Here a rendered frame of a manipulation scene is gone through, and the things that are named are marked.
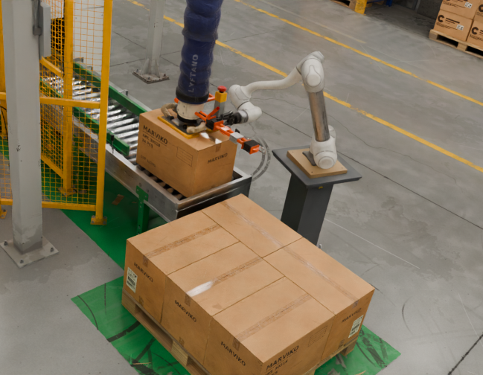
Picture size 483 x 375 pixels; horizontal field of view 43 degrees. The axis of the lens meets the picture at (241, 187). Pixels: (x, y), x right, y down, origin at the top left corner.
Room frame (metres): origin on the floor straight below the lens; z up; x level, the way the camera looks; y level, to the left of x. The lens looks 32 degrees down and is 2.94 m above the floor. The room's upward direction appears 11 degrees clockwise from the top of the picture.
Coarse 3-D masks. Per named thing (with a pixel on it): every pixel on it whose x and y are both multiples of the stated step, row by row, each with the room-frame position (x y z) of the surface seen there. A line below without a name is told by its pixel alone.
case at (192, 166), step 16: (144, 112) 3.92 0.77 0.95; (160, 112) 3.96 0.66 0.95; (144, 128) 3.85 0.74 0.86; (160, 128) 3.75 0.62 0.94; (144, 144) 3.84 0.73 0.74; (160, 144) 3.74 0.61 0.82; (176, 144) 3.65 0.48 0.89; (192, 144) 3.59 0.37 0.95; (208, 144) 3.63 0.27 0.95; (224, 144) 3.73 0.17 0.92; (144, 160) 3.83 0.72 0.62; (160, 160) 3.73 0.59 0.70; (176, 160) 3.64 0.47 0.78; (192, 160) 3.55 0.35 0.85; (208, 160) 3.62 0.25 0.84; (224, 160) 3.75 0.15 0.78; (160, 176) 3.72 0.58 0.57; (176, 176) 3.62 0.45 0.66; (192, 176) 3.54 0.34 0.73; (208, 176) 3.64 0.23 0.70; (224, 176) 3.77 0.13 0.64; (192, 192) 3.53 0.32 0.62
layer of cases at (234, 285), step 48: (144, 240) 3.01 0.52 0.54; (192, 240) 3.10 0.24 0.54; (240, 240) 3.19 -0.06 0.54; (288, 240) 3.28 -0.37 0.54; (144, 288) 2.85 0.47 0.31; (192, 288) 2.66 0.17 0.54; (240, 288) 2.74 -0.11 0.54; (288, 288) 2.82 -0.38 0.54; (336, 288) 2.90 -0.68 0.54; (192, 336) 2.55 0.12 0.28; (240, 336) 2.36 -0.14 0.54; (288, 336) 2.43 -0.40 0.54; (336, 336) 2.75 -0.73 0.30
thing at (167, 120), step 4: (160, 116) 3.87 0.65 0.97; (168, 116) 3.88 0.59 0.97; (172, 116) 3.84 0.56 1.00; (160, 120) 3.84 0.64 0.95; (164, 120) 3.83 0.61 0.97; (168, 120) 3.83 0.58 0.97; (168, 124) 3.78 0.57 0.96; (172, 124) 3.78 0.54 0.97; (184, 124) 3.76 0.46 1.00; (172, 128) 3.76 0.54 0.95; (176, 128) 3.74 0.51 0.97; (180, 128) 3.74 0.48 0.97; (184, 128) 3.74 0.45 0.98; (180, 132) 3.70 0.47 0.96; (184, 132) 3.70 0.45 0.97; (192, 132) 3.71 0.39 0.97; (196, 132) 3.73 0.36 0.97; (184, 136) 3.67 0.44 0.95; (188, 136) 3.66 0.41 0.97; (192, 136) 3.67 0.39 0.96; (196, 136) 3.71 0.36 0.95
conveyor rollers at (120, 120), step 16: (48, 80) 5.02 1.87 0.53; (80, 80) 5.09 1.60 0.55; (96, 96) 4.88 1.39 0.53; (96, 112) 4.57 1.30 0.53; (112, 112) 4.60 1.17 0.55; (128, 112) 4.71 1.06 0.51; (112, 128) 4.38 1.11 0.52; (128, 128) 4.39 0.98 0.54; (128, 144) 4.18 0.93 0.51; (128, 160) 3.90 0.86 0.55; (176, 192) 3.64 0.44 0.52
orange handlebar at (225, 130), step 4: (212, 96) 4.10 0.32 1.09; (176, 100) 3.92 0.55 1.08; (208, 100) 4.04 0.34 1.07; (196, 112) 3.79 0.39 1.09; (200, 112) 3.81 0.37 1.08; (204, 112) 3.81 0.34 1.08; (200, 116) 3.75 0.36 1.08; (204, 120) 3.73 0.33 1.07; (220, 124) 3.69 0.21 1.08; (220, 128) 3.62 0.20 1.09; (224, 128) 3.63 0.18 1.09; (228, 128) 3.64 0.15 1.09; (224, 132) 3.60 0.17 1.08; (228, 132) 3.59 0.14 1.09; (232, 132) 3.61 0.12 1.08; (240, 140) 3.52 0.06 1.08; (244, 140) 3.53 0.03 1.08; (256, 148) 3.45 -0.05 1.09
